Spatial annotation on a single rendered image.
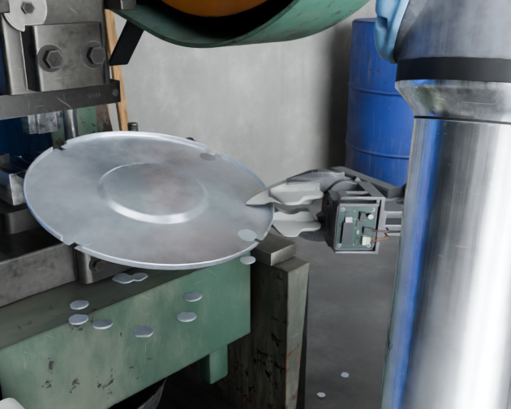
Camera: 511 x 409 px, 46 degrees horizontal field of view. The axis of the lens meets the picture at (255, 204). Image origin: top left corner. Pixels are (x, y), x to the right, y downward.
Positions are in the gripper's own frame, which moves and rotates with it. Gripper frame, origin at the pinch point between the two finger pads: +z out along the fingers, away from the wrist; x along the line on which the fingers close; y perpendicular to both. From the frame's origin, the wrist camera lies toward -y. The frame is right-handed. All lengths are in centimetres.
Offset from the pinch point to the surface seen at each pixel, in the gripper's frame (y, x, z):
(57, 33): -10.8, -18.5, 24.5
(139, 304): -1.5, 14.5, 14.3
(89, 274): -4.2, 11.5, 20.8
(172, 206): 4.3, -1.2, 10.2
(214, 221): 5.3, 0.3, 5.4
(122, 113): -137, 16, 27
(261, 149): -213, 46, -32
